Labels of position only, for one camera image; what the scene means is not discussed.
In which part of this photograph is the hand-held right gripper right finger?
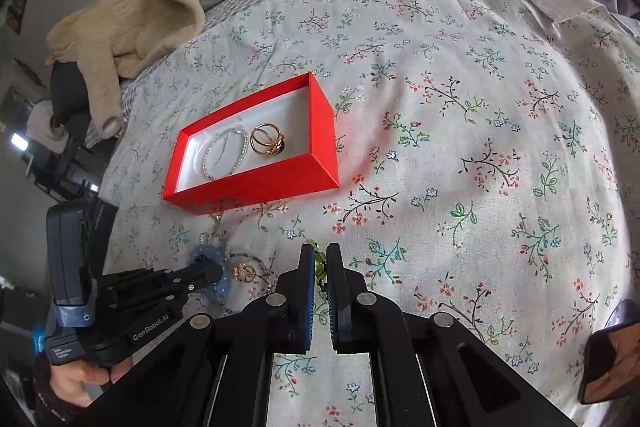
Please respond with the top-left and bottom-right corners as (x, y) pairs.
(326, 243), (576, 427)

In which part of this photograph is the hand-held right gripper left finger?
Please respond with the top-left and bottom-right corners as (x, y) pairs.
(75, 243), (317, 427)

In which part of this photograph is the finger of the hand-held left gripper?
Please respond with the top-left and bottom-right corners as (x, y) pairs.
(100, 256), (224, 334)

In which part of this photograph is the blue bead bracelet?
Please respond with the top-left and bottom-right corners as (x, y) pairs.
(192, 244), (242, 304)

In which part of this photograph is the green bead bracelet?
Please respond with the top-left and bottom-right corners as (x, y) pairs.
(306, 238), (329, 285)

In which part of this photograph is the red jewelry box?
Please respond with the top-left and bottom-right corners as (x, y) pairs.
(162, 72), (341, 215)

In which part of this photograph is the person's left forearm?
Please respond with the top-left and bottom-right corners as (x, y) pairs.
(31, 357), (81, 427)

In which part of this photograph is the person's left hand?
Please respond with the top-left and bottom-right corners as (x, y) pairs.
(50, 356), (134, 408)

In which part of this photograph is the black cardboard box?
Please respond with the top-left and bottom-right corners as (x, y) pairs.
(82, 201), (120, 253)

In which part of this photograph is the floral bed sheet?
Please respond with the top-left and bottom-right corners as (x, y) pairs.
(100, 0), (640, 427)

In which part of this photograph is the beige fleece robe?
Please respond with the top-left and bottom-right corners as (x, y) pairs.
(46, 0), (206, 140)

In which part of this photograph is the black smartphone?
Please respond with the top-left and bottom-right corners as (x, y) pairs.
(578, 299), (640, 405)

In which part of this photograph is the silver bead bracelet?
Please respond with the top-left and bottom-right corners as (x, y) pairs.
(202, 125), (249, 181)

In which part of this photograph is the gold ring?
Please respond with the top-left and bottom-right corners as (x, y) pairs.
(250, 123), (287, 156)

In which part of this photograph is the small wall frame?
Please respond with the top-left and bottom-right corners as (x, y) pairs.
(5, 0), (29, 34)

